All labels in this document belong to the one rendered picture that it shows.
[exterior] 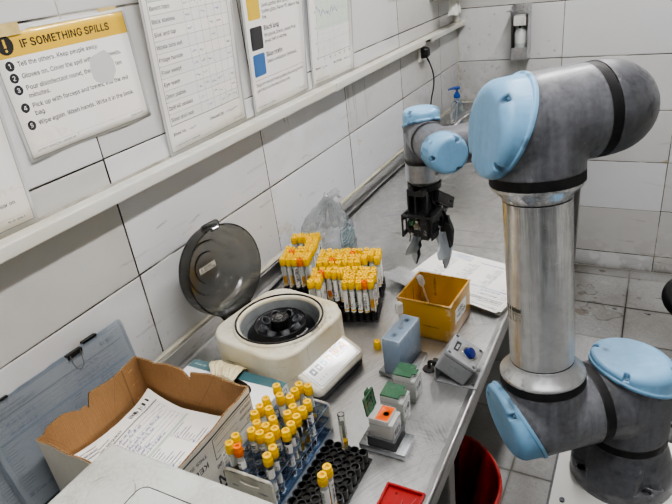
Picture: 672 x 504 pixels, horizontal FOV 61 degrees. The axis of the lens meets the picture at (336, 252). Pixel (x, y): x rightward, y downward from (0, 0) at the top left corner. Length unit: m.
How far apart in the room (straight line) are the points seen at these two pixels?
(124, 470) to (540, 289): 0.55
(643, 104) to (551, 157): 0.12
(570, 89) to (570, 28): 2.45
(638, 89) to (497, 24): 2.49
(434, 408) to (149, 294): 0.65
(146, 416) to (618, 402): 0.84
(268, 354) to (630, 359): 0.66
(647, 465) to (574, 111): 0.55
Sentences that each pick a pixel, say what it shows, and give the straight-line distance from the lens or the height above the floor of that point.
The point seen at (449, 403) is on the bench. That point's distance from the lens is 1.21.
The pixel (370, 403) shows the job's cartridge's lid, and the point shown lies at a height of 0.97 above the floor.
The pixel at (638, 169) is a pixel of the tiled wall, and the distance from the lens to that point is 3.31.
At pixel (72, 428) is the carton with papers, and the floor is 0.99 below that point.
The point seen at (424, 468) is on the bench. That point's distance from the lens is 1.09.
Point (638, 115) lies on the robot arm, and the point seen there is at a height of 1.49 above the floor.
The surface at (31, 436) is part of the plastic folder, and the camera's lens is 1.20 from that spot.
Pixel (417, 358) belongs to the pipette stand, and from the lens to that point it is 1.30.
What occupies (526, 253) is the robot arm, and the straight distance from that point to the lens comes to 0.75.
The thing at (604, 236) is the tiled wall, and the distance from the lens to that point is 3.46.
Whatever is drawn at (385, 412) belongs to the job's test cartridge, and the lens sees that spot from 1.08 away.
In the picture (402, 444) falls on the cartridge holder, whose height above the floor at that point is 0.89.
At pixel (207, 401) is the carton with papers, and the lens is 1.17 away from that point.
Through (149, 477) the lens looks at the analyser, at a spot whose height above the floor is 1.17.
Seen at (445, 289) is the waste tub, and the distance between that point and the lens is 1.44.
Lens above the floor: 1.68
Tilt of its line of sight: 27 degrees down
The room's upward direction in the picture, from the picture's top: 7 degrees counter-clockwise
